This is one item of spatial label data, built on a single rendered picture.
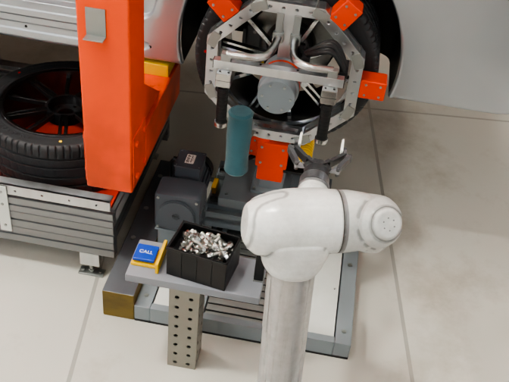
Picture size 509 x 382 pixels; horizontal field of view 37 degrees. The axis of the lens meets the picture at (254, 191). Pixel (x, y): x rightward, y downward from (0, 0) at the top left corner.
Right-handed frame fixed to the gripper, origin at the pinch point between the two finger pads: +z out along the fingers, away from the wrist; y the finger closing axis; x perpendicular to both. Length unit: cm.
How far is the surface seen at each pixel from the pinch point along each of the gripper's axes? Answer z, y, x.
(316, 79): 13.6, -4.8, 13.8
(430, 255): 51, 55, -83
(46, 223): 4, -96, -60
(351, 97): 32.6, 7.8, -1.8
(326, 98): 10.5, -1.0, 9.3
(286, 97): 18.1, -13.8, 2.7
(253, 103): 43, -27, -17
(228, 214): 38, -32, -69
